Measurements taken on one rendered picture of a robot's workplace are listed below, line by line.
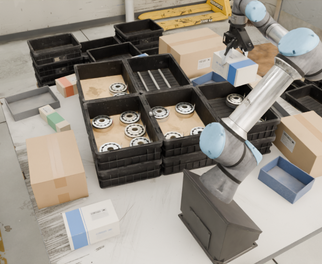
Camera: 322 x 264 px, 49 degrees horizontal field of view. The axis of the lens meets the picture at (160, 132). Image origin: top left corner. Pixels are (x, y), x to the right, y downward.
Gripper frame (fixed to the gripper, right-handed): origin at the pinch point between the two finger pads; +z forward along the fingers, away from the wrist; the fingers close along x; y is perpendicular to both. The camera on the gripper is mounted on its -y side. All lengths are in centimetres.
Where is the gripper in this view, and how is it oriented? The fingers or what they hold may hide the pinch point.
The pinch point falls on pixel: (234, 63)
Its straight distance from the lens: 178.9
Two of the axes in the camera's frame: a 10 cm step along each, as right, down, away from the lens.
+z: -0.2, 7.8, 6.3
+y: -4.7, -5.6, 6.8
